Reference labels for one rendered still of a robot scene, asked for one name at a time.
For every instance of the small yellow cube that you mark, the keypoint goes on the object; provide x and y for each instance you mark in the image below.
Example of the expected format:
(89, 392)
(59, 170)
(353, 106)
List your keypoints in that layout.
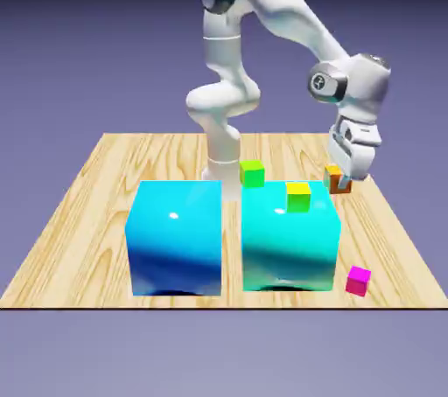
(298, 197)

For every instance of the small green cube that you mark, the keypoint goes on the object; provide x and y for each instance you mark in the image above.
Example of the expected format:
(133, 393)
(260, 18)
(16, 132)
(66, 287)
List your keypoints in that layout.
(252, 175)

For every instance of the small orange cube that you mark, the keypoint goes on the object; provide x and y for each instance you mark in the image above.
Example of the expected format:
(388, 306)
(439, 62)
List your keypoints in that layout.
(335, 180)

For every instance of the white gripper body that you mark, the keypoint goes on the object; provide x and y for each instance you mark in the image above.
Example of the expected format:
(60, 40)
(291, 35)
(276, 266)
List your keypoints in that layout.
(360, 161)

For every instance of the large cyan box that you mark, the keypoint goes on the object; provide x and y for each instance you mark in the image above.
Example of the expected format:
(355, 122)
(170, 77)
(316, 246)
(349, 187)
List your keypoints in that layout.
(290, 246)

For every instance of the small magenta cube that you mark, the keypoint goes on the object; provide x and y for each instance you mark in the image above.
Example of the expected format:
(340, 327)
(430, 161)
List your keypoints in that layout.
(357, 281)

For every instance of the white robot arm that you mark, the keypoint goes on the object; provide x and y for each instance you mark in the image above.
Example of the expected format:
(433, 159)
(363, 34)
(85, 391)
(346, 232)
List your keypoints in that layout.
(224, 54)

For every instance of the large blue box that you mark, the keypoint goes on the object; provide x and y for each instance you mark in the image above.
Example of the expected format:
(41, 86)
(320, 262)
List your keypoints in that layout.
(175, 236)

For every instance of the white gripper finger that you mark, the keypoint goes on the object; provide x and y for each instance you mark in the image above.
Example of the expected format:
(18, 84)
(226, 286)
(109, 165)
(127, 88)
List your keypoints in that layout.
(326, 178)
(345, 183)

